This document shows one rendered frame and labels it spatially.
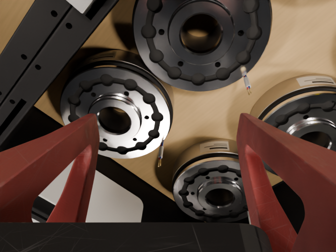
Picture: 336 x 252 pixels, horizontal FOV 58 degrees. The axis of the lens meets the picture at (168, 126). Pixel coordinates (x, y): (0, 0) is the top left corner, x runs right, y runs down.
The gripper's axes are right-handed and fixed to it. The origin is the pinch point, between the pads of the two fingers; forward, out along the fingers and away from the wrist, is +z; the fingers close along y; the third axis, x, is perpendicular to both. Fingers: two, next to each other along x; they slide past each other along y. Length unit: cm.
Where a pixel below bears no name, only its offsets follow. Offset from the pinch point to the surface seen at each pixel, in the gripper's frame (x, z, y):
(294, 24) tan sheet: 0.0, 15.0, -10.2
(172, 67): 2.9, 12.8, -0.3
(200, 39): 1.2, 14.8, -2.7
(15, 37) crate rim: -2.0, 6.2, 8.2
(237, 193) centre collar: 16.5, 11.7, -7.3
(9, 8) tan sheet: -0.8, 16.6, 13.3
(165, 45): 0.9, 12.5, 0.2
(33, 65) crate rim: -0.4, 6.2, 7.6
